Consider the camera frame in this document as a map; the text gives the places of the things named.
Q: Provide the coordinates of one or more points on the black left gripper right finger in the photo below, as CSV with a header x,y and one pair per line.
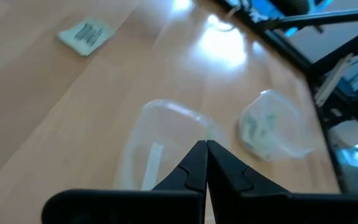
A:
x,y
259,208

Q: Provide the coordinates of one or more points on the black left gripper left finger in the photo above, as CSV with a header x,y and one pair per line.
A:
x,y
166,205

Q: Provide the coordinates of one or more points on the small clear plastic bin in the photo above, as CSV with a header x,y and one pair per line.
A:
x,y
166,124

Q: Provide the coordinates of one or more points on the large clear plastic bin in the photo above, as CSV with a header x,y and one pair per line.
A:
x,y
281,102

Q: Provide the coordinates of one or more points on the small bag of screws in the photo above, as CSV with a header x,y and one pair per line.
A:
x,y
85,37

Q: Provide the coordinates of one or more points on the beige wooden stick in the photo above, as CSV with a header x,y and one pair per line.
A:
x,y
331,81

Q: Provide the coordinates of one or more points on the black table frame rail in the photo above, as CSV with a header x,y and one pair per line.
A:
x,y
291,53

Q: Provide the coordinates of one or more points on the black frame strut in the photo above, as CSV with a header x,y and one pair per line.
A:
x,y
346,49
322,17

